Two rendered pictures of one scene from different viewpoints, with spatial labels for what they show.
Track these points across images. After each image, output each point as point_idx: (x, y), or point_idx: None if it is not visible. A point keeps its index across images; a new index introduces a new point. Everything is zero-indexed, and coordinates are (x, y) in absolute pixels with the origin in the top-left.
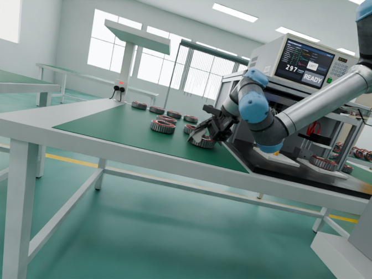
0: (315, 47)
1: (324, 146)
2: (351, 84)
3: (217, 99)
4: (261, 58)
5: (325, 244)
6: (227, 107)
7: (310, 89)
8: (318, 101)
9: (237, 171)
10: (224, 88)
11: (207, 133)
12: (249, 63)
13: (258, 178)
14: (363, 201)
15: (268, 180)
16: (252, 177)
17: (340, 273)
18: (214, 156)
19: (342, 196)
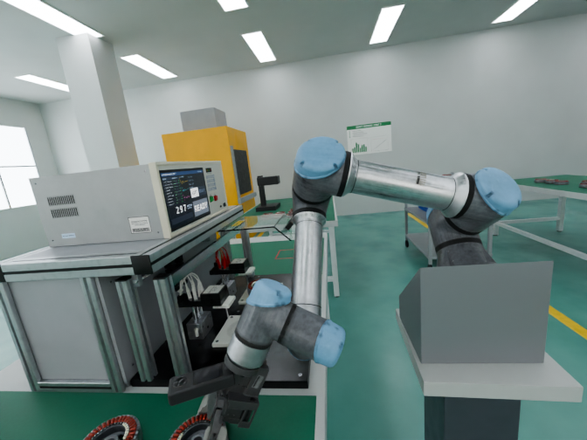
0: (186, 168)
1: (252, 271)
2: (320, 234)
3: (19, 320)
4: (93, 202)
5: (435, 385)
6: (256, 364)
7: (210, 223)
8: (317, 267)
9: (319, 415)
10: (34, 292)
11: (100, 408)
12: (44, 209)
13: (325, 388)
14: (322, 299)
15: (324, 376)
16: (325, 396)
17: (456, 392)
18: (266, 436)
19: (323, 312)
